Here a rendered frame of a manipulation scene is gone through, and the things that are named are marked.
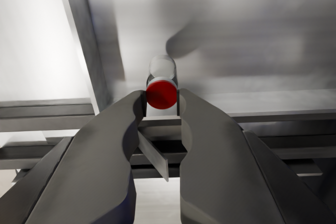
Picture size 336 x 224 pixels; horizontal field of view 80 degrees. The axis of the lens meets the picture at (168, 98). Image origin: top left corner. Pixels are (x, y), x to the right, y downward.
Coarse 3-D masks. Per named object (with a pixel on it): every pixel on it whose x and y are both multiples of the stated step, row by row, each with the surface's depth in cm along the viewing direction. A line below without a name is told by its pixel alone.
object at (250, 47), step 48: (96, 0) 16; (144, 0) 16; (192, 0) 16; (240, 0) 16; (288, 0) 16; (96, 48) 17; (144, 48) 18; (192, 48) 18; (240, 48) 18; (288, 48) 18; (96, 96) 17; (240, 96) 20; (288, 96) 19
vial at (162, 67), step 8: (160, 56) 15; (168, 56) 16; (152, 64) 15; (160, 64) 14; (168, 64) 14; (152, 72) 13; (160, 72) 13; (168, 72) 13; (176, 72) 15; (152, 80) 12; (168, 80) 12; (176, 80) 13
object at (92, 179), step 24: (144, 96) 12; (96, 120) 9; (120, 120) 9; (72, 144) 8; (96, 144) 8; (120, 144) 8; (72, 168) 7; (96, 168) 7; (120, 168) 7; (48, 192) 6; (72, 192) 6; (96, 192) 6; (120, 192) 6; (48, 216) 5; (72, 216) 5; (96, 216) 5; (120, 216) 6
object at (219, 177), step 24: (192, 96) 10; (192, 120) 9; (216, 120) 9; (192, 144) 8; (216, 144) 7; (240, 144) 7; (192, 168) 7; (216, 168) 7; (240, 168) 7; (192, 192) 6; (216, 192) 6; (240, 192) 6; (264, 192) 6; (192, 216) 6; (216, 216) 5; (240, 216) 5; (264, 216) 5
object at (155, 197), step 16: (288, 160) 23; (304, 160) 23; (16, 176) 23; (144, 176) 22; (160, 176) 22; (176, 176) 22; (144, 192) 29; (160, 192) 29; (176, 192) 29; (144, 208) 31; (160, 208) 31; (176, 208) 31
